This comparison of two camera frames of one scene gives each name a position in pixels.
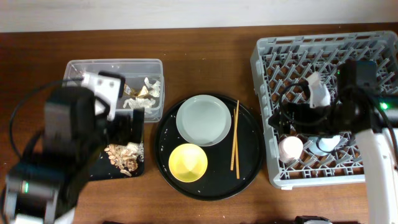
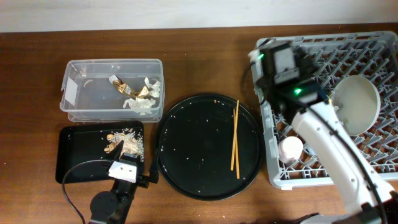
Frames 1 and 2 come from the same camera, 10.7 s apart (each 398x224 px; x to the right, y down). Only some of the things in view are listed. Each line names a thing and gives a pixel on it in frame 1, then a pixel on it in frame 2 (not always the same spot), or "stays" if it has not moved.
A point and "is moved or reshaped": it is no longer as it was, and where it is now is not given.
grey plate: (203, 120) is moved or reshaped
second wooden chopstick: (236, 120) stays
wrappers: (138, 102) stays
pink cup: (290, 149) stays
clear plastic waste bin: (144, 87) stays
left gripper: (122, 134) → (143, 181)
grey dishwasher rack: (280, 61) stays
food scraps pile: (125, 157) is moved or reshaped
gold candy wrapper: (142, 92) stays
